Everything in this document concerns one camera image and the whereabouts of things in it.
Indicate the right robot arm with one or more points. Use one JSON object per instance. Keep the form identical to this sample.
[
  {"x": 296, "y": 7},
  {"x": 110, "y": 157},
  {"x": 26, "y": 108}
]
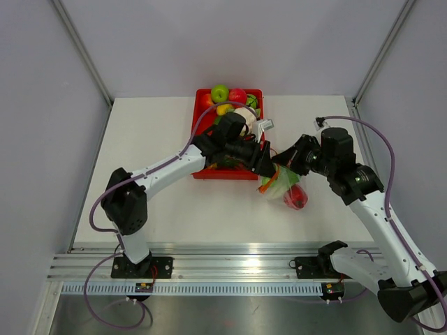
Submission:
[{"x": 409, "y": 283}]

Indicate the white cauliflower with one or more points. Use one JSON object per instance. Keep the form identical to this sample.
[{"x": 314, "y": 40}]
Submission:
[{"x": 250, "y": 115}]

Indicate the green apple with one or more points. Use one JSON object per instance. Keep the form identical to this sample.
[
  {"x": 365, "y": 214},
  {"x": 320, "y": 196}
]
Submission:
[{"x": 219, "y": 93}]

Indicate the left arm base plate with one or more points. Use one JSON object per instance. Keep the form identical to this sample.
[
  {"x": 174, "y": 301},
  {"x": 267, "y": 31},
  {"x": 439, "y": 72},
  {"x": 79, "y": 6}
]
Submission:
[{"x": 160, "y": 267}]

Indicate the red orange peach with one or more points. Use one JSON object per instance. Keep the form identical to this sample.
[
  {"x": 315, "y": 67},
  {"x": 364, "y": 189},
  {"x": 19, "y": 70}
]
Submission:
[{"x": 206, "y": 101}]

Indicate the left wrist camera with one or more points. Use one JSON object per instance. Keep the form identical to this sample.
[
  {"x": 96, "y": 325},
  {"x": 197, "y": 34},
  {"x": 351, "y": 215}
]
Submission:
[{"x": 260, "y": 126}]

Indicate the aluminium mounting rail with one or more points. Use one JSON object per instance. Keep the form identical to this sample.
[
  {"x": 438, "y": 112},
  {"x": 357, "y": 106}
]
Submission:
[{"x": 245, "y": 269}]

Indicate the yellow pepper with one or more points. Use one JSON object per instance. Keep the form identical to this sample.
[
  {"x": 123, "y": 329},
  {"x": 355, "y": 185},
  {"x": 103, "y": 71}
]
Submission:
[{"x": 221, "y": 110}]

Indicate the frame post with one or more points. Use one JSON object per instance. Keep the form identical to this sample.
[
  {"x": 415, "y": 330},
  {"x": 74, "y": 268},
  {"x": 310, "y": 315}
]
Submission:
[
  {"x": 384, "y": 49},
  {"x": 76, "y": 39}
]

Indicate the green lettuce cabbage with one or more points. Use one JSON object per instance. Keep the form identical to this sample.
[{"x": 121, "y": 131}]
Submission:
[{"x": 275, "y": 187}]

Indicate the green lime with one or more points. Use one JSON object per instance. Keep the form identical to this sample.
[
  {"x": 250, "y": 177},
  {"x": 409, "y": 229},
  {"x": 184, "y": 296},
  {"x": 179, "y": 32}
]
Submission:
[{"x": 217, "y": 120}]

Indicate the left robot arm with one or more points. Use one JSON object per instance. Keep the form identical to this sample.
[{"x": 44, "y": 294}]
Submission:
[{"x": 127, "y": 193}]

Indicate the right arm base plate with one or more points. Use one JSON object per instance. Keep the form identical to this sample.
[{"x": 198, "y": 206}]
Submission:
[{"x": 308, "y": 268}]

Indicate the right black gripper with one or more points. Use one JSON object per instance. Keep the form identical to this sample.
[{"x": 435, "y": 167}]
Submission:
[{"x": 293, "y": 155}]

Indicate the red apple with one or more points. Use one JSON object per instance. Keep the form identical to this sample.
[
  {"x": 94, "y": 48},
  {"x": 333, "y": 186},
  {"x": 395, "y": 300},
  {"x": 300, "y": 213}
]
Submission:
[{"x": 237, "y": 97}]

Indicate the orange pineapple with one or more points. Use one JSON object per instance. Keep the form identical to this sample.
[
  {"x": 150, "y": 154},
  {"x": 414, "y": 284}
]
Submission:
[{"x": 227, "y": 163}]

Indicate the dark green round vegetable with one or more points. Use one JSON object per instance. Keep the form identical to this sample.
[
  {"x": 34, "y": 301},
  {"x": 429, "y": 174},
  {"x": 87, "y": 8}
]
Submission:
[{"x": 252, "y": 101}]

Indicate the clear zip top bag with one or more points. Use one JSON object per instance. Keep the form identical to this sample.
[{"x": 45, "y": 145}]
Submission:
[{"x": 280, "y": 200}]

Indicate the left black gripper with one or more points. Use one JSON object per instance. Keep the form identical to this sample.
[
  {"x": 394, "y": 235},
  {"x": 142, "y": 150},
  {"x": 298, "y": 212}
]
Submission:
[{"x": 261, "y": 163}]

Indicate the left frame post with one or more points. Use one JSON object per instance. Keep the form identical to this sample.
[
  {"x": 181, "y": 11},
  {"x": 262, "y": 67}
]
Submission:
[{"x": 76, "y": 39}]

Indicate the right frame post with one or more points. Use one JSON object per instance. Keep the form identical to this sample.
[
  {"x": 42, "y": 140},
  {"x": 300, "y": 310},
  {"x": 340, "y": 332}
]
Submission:
[{"x": 384, "y": 49}]

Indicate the red plastic tray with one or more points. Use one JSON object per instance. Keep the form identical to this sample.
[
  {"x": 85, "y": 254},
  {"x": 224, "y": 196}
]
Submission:
[{"x": 220, "y": 173}]

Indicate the red bell pepper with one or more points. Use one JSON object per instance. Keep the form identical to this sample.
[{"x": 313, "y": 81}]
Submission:
[{"x": 295, "y": 197}]

